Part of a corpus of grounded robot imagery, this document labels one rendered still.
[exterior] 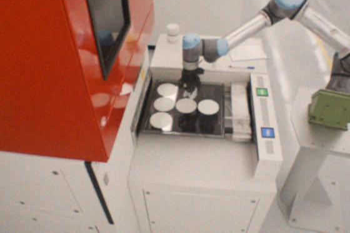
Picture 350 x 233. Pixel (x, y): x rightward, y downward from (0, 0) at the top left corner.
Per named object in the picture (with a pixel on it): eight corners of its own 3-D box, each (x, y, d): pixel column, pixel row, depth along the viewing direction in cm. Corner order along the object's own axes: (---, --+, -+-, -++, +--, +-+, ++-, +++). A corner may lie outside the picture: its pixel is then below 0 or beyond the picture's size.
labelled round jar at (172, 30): (166, 43, 177) (165, 29, 170) (168, 37, 182) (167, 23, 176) (178, 44, 176) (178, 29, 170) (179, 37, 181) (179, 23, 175)
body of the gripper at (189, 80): (177, 89, 142) (177, 69, 134) (187, 79, 147) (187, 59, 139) (192, 95, 139) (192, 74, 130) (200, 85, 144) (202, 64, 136)
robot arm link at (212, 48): (224, 42, 136) (200, 42, 136) (228, 35, 125) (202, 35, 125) (225, 59, 135) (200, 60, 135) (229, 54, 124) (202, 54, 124)
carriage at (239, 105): (232, 141, 136) (232, 137, 134) (230, 89, 163) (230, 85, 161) (249, 142, 136) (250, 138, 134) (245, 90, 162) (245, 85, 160)
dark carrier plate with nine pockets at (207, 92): (145, 129, 137) (144, 128, 136) (157, 82, 162) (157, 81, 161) (221, 135, 133) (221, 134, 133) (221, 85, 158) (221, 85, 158)
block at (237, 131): (232, 135, 135) (233, 131, 133) (232, 130, 137) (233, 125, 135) (250, 137, 134) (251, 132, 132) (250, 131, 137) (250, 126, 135)
